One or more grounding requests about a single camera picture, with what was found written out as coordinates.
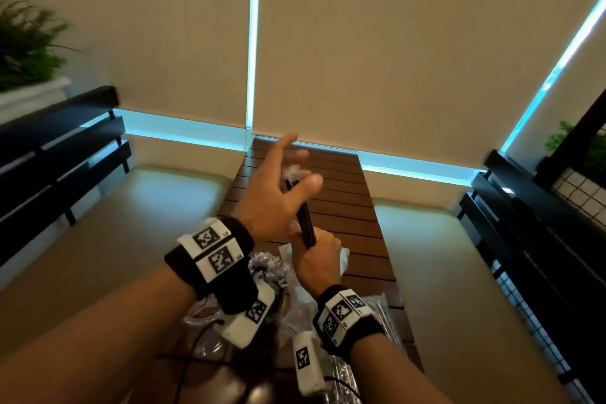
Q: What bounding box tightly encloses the transparent plastic cup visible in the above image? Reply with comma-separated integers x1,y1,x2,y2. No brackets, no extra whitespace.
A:
246,275,290,348
182,299,228,360

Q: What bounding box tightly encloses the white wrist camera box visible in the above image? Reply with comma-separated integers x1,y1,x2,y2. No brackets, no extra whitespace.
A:
292,331,330,398
215,283,276,350

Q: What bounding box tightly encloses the green plant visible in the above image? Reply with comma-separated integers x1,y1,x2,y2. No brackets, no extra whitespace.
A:
544,120,606,172
0,0,79,92

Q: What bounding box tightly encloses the black framed wire grid panel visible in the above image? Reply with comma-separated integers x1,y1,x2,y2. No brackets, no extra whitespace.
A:
532,86,606,191

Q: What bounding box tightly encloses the black wristband with white markers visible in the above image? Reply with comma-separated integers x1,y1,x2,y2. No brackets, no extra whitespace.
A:
312,285,385,364
164,217,260,316

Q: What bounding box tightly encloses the person's left hand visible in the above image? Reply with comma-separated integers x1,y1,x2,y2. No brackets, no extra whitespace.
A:
230,133,324,244

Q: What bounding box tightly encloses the person's right forearm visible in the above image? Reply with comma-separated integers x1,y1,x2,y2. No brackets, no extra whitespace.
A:
352,332,453,404

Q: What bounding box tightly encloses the black cable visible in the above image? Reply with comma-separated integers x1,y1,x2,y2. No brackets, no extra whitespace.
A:
158,318,226,404
326,375,363,404

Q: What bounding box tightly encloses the white planter ledge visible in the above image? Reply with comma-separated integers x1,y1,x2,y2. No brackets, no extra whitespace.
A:
0,74,72,125

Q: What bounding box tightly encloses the beige roller blind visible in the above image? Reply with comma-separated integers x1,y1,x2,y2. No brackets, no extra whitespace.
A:
61,0,252,128
253,0,606,168
506,25,606,168

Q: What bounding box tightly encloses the clear plastic zip bag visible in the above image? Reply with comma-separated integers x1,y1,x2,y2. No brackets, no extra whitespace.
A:
276,242,403,404

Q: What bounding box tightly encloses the black slatted bench backrest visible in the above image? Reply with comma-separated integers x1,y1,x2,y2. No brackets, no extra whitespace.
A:
0,85,133,267
458,148,606,404

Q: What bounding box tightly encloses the person's right hand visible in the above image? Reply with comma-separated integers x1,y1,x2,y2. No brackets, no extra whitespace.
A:
288,221,343,301

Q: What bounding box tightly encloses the black straw bundle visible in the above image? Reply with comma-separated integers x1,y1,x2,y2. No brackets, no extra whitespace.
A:
282,162,318,249

